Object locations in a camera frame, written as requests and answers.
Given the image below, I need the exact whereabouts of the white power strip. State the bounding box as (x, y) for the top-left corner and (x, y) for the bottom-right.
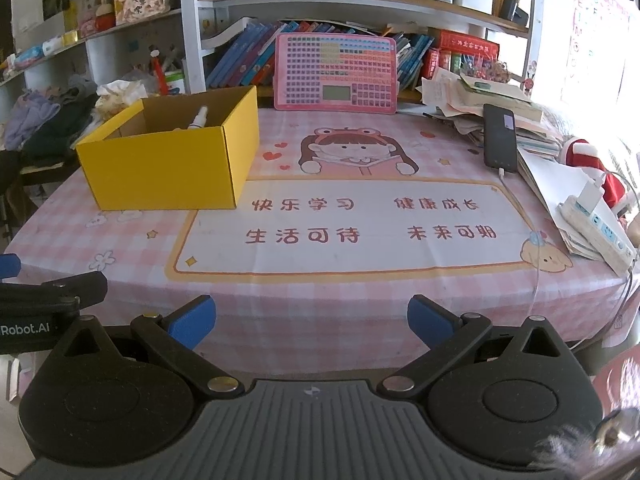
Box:
(557, 182), (635, 277)

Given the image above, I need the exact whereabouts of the floral tissue pack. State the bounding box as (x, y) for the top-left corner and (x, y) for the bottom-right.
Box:
(95, 79), (151, 118)

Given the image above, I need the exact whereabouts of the grey fluffy fabric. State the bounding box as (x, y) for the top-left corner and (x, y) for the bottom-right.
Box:
(532, 407), (640, 480)

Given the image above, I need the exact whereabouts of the pink wall poster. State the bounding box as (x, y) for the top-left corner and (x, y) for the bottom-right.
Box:
(560, 0), (627, 106)

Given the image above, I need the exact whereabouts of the yellow cardboard box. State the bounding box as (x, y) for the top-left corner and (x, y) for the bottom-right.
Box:
(76, 85), (260, 212)

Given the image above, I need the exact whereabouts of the pile of clothes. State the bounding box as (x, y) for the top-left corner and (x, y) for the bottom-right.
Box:
(0, 75), (101, 161)

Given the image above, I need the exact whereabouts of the red pen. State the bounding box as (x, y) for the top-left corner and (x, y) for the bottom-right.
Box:
(151, 50), (169, 97)

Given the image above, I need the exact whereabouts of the pink learning tablet toy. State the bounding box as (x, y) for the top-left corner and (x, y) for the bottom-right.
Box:
(274, 33), (398, 112)

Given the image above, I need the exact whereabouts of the white bookshelf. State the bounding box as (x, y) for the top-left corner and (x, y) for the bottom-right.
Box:
(0, 0), (546, 111)

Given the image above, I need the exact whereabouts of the red jar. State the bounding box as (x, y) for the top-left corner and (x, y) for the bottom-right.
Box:
(95, 0), (117, 31)

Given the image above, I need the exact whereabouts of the pink checkered printed tablecloth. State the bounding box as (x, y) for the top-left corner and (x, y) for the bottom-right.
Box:
(2, 102), (640, 376)

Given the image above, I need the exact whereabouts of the person's pink garment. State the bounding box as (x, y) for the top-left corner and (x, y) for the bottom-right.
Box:
(592, 350), (640, 413)

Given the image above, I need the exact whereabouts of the stack of white papers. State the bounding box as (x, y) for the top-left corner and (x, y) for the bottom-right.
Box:
(517, 147), (601, 261)

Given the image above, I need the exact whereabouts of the row of colourful books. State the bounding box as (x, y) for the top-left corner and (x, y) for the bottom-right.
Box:
(397, 30), (501, 92)

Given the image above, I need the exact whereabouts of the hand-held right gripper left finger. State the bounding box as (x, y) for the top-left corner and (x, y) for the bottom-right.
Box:
(42, 296), (246, 395)

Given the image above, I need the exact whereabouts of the black smartphone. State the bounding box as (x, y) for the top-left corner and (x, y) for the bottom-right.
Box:
(482, 103), (519, 173)

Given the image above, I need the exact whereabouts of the white charging cable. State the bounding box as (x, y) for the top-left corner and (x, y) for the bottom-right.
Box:
(496, 169), (543, 321)

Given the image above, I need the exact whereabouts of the red box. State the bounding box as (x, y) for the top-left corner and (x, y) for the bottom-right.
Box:
(430, 29), (500, 58)

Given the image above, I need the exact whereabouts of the messy pile of papers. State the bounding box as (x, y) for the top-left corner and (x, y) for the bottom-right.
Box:
(422, 67), (561, 161)

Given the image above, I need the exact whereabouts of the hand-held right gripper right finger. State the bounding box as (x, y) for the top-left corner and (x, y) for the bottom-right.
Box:
(376, 296), (581, 395)

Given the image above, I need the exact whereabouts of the red and white plush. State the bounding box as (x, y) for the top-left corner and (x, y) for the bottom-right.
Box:
(560, 139), (628, 211)

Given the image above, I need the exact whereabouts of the white and green cup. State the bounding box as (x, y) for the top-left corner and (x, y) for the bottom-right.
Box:
(162, 70), (186, 96)

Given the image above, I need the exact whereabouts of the small black device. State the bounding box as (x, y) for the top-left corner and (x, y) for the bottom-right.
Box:
(500, 0), (530, 28)

